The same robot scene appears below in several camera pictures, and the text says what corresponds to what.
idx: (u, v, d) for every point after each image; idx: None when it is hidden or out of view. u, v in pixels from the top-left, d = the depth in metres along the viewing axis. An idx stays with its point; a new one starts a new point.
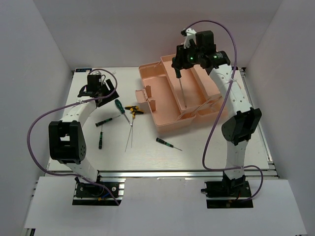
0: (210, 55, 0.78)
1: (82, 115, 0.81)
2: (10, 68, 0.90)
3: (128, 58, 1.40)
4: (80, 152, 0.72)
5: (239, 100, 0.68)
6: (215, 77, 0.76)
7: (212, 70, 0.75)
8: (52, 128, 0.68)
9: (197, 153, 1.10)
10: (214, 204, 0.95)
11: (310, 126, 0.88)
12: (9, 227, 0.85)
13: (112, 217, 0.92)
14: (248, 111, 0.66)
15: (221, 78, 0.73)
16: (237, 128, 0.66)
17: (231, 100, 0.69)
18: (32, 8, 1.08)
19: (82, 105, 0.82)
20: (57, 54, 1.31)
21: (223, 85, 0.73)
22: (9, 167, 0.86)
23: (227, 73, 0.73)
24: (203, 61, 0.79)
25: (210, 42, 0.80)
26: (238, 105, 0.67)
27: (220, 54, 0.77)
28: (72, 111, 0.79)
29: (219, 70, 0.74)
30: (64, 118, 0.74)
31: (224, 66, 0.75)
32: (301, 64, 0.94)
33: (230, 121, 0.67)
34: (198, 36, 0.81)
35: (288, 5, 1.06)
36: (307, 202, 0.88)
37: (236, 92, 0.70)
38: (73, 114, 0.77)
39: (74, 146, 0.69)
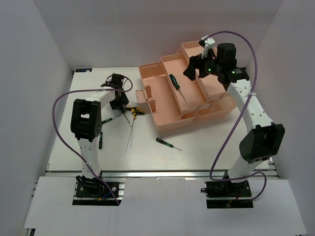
0: (230, 72, 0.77)
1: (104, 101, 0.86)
2: (10, 69, 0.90)
3: (128, 58, 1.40)
4: (96, 130, 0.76)
5: (259, 115, 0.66)
6: (232, 91, 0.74)
7: (230, 85, 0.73)
8: (76, 104, 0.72)
9: (197, 153, 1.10)
10: (214, 204, 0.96)
11: (310, 126, 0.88)
12: (9, 227, 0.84)
13: (112, 217, 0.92)
14: (268, 126, 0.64)
15: (239, 93, 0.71)
16: (256, 143, 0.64)
17: (249, 113, 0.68)
18: (32, 8, 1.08)
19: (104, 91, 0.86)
20: (56, 54, 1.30)
21: (241, 99, 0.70)
22: (9, 168, 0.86)
23: (245, 88, 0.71)
24: (221, 78, 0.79)
25: (231, 56, 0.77)
26: (258, 119, 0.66)
27: (239, 71, 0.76)
28: (95, 95, 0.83)
29: (236, 84, 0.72)
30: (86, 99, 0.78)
31: (243, 81, 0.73)
32: (302, 64, 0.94)
33: (249, 137, 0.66)
34: (220, 48, 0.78)
35: (289, 5, 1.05)
36: (307, 202, 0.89)
37: (256, 106, 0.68)
38: (95, 97, 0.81)
39: (92, 123, 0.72)
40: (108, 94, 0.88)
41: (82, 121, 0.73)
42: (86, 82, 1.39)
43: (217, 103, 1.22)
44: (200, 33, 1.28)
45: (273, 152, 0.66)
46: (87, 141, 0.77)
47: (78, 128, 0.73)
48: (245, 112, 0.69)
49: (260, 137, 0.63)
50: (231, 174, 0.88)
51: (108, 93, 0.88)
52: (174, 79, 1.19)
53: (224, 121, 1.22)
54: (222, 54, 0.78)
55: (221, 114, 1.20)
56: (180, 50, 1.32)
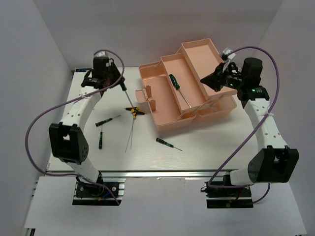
0: (251, 90, 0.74)
1: (85, 113, 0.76)
2: (10, 68, 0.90)
3: (127, 58, 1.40)
4: (82, 153, 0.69)
5: (273, 135, 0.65)
6: (248, 108, 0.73)
7: (247, 102, 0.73)
8: (53, 130, 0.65)
9: (196, 153, 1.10)
10: (214, 204, 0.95)
11: (310, 126, 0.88)
12: (9, 227, 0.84)
13: (112, 217, 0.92)
14: (282, 149, 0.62)
15: (255, 111, 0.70)
16: (267, 163, 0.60)
17: (263, 132, 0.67)
18: (32, 8, 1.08)
19: (84, 100, 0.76)
20: (56, 54, 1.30)
21: (257, 117, 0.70)
22: (9, 167, 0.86)
23: (263, 107, 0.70)
24: (239, 95, 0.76)
25: (256, 74, 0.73)
26: (270, 139, 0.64)
27: (260, 89, 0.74)
28: (74, 110, 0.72)
29: (255, 102, 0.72)
30: (64, 120, 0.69)
31: (261, 100, 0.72)
32: (302, 64, 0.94)
33: (258, 156, 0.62)
34: (246, 63, 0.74)
35: (289, 5, 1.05)
36: (307, 202, 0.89)
37: (271, 127, 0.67)
38: (74, 114, 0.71)
39: (75, 149, 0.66)
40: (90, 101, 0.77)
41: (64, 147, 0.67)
42: None
43: (217, 103, 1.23)
44: (200, 33, 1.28)
45: (283, 179, 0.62)
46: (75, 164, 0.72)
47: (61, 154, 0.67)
48: (259, 131, 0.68)
49: (271, 159, 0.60)
50: (232, 176, 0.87)
51: (90, 101, 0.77)
52: (173, 79, 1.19)
53: (224, 121, 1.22)
54: (246, 70, 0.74)
55: (221, 114, 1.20)
56: (180, 50, 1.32)
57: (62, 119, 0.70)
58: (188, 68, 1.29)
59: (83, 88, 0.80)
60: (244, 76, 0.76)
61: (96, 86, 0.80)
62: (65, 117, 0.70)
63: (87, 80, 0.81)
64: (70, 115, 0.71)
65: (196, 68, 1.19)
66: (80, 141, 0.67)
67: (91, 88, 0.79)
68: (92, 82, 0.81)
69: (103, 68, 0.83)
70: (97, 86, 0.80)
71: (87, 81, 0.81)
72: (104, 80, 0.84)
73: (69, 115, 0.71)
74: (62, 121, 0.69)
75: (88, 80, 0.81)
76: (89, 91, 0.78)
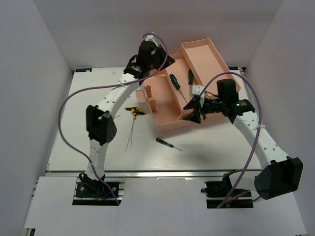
0: (234, 104, 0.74)
1: (120, 102, 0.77)
2: (10, 68, 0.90)
3: (128, 58, 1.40)
4: (110, 135, 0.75)
5: (272, 149, 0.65)
6: (238, 124, 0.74)
7: (236, 118, 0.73)
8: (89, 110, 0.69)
9: (196, 153, 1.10)
10: (214, 204, 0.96)
11: (310, 126, 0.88)
12: (9, 227, 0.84)
13: (112, 217, 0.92)
14: (284, 161, 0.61)
15: (247, 126, 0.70)
16: (276, 181, 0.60)
17: (261, 147, 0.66)
18: (32, 8, 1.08)
19: (122, 88, 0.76)
20: (56, 54, 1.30)
21: (251, 132, 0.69)
22: (9, 167, 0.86)
23: (252, 120, 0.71)
24: (225, 112, 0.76)
25: (232, 90, 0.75)
26: (271, 154, 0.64)
27: (244, 103, 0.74)
28: (110, 96, 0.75)
29: (243, 117, 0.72)
30: (100, 104, 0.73)
31: (249, 113, 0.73)
32: (302, 64, 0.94)
33: (265, 174, 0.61)
34: (219, 83, 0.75)
35: (289, 5, 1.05)
36: (307, 202, 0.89)
37: (267, 139, 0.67)
38: (110, 101, 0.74)
39: (103, 133, 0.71)
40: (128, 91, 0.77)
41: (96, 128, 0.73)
42: (86, 82, 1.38)
43: None
44: (200, 33, 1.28)
45: (293, 187, 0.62)
46: (97, 143, 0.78)
47: (91, 131, 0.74)
48: (257, 147, 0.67)
49: (277, 175, 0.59)
50: (234, 179, 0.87)
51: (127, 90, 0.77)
52: (174, 79, 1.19)
53: (223, 121, 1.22)
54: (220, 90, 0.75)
55: (221, 114, 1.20)
56: (180, 50, 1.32)
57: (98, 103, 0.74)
58: (188, 68, 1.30)
59: (124, 73, 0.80)
60: (219, 96, 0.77)
61: (137, 76, 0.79)
62: (102, 101, 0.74)
63: (130, 68, 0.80)
64: (106, 101, 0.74)
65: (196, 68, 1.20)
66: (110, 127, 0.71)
67: (131, 77, 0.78)
68: (133, 71, 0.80)
69: (147, 57, 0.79)
70: (137, 76, 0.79)
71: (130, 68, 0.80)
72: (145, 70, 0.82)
73: (105, 99, 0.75)
74: (99, 104, 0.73)
75: (131, 67, 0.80)
76: (128, 80, 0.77)
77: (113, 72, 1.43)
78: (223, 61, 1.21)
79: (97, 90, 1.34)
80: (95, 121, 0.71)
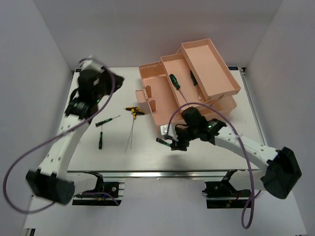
0: (206, 128, 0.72)
1: (68, 155, 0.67)
2: (10, 68, 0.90)
3: (128, 58, 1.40)
4: (67, 194, 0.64)
5: (261, 150, 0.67)
6: (220, 142, 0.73)
7: (215, 139, 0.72)
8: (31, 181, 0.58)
9: (197, 153, 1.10)
10: (214, 204, 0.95)
11: (309, 126, 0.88)
12: (10, 227, 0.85)
13: (112, 217, 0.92)
14: (278, 156, 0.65)
15: (228, 140, 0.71)
16: (281, 176, 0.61)
17: (251, 153, 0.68)
18: (32, 8, 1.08)
19: (66, 138, 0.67)
20: (56, 54, 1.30)
21: (234, 144, 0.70)
22: (9, 167, 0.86)
23: (230, 133, 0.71)
24: (203, 137, 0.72)
25: (199, 116, 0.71)
26: (263, 155, 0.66)
27: (214, 122, 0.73)
28: (54, 152, 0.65)
29: (221, 134, 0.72)
30: (43, 166, 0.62)
31: (223, 128, 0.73)
32: (302, 64, 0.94)
33: (269, 178, 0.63)
34: (184, 115, 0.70)
35: (288, 5, 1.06)
36: (307, 202, 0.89)
37: (251, 143, 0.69)
38: (54, 159, 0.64)
39: (54, 196, 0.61)
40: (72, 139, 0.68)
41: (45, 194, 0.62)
42: None
43: (217, 103, 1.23)
44: (200, 33, 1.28)
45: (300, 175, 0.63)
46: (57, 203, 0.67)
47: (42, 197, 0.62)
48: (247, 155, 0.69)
49: (278, 172, 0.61)
50: (234, 183, 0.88)
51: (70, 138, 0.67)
52: (174, 79, 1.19)
53: None
54: (189, 121, 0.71)
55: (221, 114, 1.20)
56: (180, 50, 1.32)
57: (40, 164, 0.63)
58: (188, 68, 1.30)
59: (67, 116, 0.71)
60: (189, 126, 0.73)
61: (81, 115, 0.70)
62: (45, 162, 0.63)
63: (73, 107, 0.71)
64: (49, 159, 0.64)
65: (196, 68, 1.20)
66: (61, 189, 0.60)
67: (76, 119, 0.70)
68: (78, 111, 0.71)
69: (91, 90, 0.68)
70: (82, 116, 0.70)
71: (73, 108, 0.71)
72: (92, 103, 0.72)
73: (48, 158, 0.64)
74: (41, 166, 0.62)
75: (74, 106, 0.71)
76: (72, 124, 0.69)
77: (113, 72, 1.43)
78: (223, 61, 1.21)
79: None
80: (43, 186, 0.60)
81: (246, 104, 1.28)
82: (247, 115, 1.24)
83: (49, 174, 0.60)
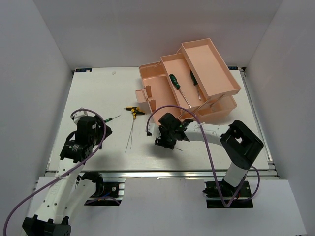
0: (178, 128, 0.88)
1: (65, 198, 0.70)
2: (10, 68, 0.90)
3: (128, 58, 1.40)
4: None
5: (216, 128, 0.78)
6: (192, 135, 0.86)
7: (185, 133, 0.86)
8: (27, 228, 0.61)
9: (196, 154, 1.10)
10: (214, 205, 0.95)
11: (309, 125, 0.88)
12: (9, 227, 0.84)
13: (112, 217, 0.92)
14: (232, 129, 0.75)
15: (194, 131, 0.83)
16: (234, 143, 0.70)
17: (210, 134, 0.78)
18: (32, 8, 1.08)
19: (62, 182, 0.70)
20: (56, 54, 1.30)
21: (199, 132, 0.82)
22: (10, 167, 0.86)
23: (195, 125, 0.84)
24: (178, 136, 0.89)
25: (172, 119, 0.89)
26: (218, 131, 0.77)
27: (184, 122, 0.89)
28: (50, 197, 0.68)
29: (188, 129, 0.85)
30: (39, 212, 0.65)
31: (190, 124, 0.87)
32: (302, 64, 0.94)
33: (228, 150, 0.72)
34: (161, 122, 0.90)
35: (288, 5, 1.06)
36: (307, 202, 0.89)
37: (209, 126, 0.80)
38: (50, 204, 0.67)
39: None
40: (69, 182, 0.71)
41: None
42: (86, 82, 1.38)
43: (217, 104, 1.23)
44: (200, 33, 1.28)
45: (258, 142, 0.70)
46: None
47: None
48: (208, 136, 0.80)
49: (232, 141, 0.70)
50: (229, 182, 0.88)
51: (67, 181, 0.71)
52: (174, 79, 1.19)
53: (223, 121, 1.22)
54: (166, 125, 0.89)
55: (221, 114, 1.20)
56: (180, 50, 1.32)
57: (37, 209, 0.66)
58: (188, 68, 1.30)
59: (62, 159, 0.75)
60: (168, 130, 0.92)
61: (76, 159, 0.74)
62: (41, 208, 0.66)
63: (67, 148, 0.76)
64: (46, 204, 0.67)
65: (196, 68, 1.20)
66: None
67: (71, 162, 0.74)
68: (73, 153, 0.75)
69: (87, 132, 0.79)
70: (77, 159, 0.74)
71: (68, 149, 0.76)
72: (86, 146, 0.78)
73: (45, 203, 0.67)
74: (38, 212, 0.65)
75: (68, 147, 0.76)
76: (67, 167, 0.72)
77: (113, 72, 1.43)
78: (223, 61, 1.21)
79: (98, 90, 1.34)
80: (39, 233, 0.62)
81: (246, 104, 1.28)
82: (247, 115, 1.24)
83: (46, 221, 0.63)
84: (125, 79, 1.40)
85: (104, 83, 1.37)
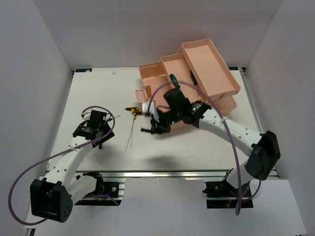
0: (191, 110, 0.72)
1: (73, 168, 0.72)
2: (10, 68, 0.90)
3: (128, 58, 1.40)
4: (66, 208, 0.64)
5: (245, 133, 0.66)
6: (205, 126, 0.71)
7: (200, 122, 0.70)
8: (34, 189, 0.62)
9: (194, 153, 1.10)
10: (214, 205, 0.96)
11: (309, 125, 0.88)
12: (9, 227, 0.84)
13: (112, 217, 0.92)
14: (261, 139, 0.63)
15: (213, 124, 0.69)
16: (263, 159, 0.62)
17: (236, 137, 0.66)
18: (32, 9, 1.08)
19: (74, 152, 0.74)
20: (56, 54, 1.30)
21: (219, 128, 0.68)
22: (10, 167, 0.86)
23: (215, 117, 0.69)
24: (187, 120, 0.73)
25: (183, 98, 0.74)
26: (247, 138, 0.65)
27: (199, 104, 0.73)
28: (61, 164, 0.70)
29: (205, 117, 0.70)
30: (48, 175, 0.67)
31: (207, 111, 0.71)
32: (302, 63, 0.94)
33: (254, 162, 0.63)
34: (167, 97, 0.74)
35: (288, 5, 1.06)
36: (307, 201, 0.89)
37: (236, 128, 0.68)
38: (60, 169, 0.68)
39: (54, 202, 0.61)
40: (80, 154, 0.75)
41: (44, 206, 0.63)
42: (86, 82, 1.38)
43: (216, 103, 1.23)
44: (200, 33, 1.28)
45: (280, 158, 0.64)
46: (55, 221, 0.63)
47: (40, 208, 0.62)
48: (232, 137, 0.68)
49: (262, 155, 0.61)
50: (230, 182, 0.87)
51: (79, 153, 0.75)
52: (174, 79, 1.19)
53: None
54: (175, 102, 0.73)
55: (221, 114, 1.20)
56: (180, 50, 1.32)
57: (47, 174, 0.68)
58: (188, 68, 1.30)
59: (75, 137, 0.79)
60: (173, 109, 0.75)
61: (88, 136, 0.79)
62: (51, 172, 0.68)
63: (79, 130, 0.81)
64: (55, 170, 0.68)
65: (196, 68, 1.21)
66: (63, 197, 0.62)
67: (82, 139, 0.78)
68: (84, 132, 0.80)
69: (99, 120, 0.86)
70: (88, 136, 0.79)
71: (80, 131, 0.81)
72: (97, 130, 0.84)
73: (55, 169, 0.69)
74: (47, 176, 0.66)
75: (81, 129, 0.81)
76: (79, 142, 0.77)
77: (113, 72, 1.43)
78: (224, 61, 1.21)
79: (97, 90, 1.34)
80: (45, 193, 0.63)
81: (246, 104, 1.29)
82: (247, 115, 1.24)
83: (55, 183, 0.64)
84: (125, 79, 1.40)
85: (104, 83, 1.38)
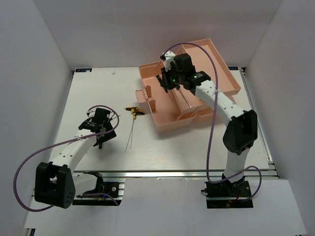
0: (192, 77, 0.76)
1: (78, 156, 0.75)
2: (10, 68, 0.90)
3: (128, 58, 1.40)
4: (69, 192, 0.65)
5: (231, 107, 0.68)
6: (199, 94, 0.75)
7: (195, 88, 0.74)
8: (40, 171, 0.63)
9: (194, 152, 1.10)
10: (214, 205, 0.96)
11: (309, 125, 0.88)
12: (9, 227, 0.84)
13: (112, 217, 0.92)
14: (242, 114, 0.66)
15: (206, 93, 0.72)
16: (239, 131, 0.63)
17: (221, 108, 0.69)
18: (32, 9, 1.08)
19: (79, 142, 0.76)
20: (56, 53, 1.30)
21: (210, 98, 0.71)
22: (10, 167, 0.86)
23: (210, 88, 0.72)
24: (186, 85, 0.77)
25: (189, 63, 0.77)
26: (230, 111, 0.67)
27: (201, 74, 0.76)
28: (66, 150, 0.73)
29: (202, 86, 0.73)
30: (55, 160, 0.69)
31: (205, 82, 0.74)
32: (302, 64, 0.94)
33: (230, 132, 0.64)
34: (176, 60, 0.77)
35: (288, 6, 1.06)
36: (307, 201, 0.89)
37: (225, 100, 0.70)
38: (66, 155, 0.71)
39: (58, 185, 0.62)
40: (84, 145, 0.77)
41: (48, 190, 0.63)
42: (86, 82, 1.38)
43: None
44: (200, 33, 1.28)
45: (255, 137, 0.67)
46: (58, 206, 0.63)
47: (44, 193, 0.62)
48: (218, 109, 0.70)
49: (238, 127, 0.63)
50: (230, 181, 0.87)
51: (85, 142, 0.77)
52: None
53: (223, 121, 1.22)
54: (181, 66, 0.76)
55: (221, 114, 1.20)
56: (179, 50, 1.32)
57: (53, 159, 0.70)
58: None
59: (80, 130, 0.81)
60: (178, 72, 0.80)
61: (93, 130, 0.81)
62: (57, 157, 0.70)
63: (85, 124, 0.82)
64: (61, 155, 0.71)
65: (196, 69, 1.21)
66: (68, 180, 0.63)
67: (88, 131, 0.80)
68: (90, 126, 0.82)
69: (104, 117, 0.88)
70: (94, 129, 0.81)
71: (85, 124, 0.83)
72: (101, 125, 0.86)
73: (61, 155, 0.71)
74: (53, 160, 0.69)
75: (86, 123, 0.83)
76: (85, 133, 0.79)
77: (113, 72, 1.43)
78: (223, 61, 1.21)
79: (97, 90, 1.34)
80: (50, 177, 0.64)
81: (246, 104, 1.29)
82: None
83: (60, 166, 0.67)
84: (125, 79, 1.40)
85: (104, 83, 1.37)
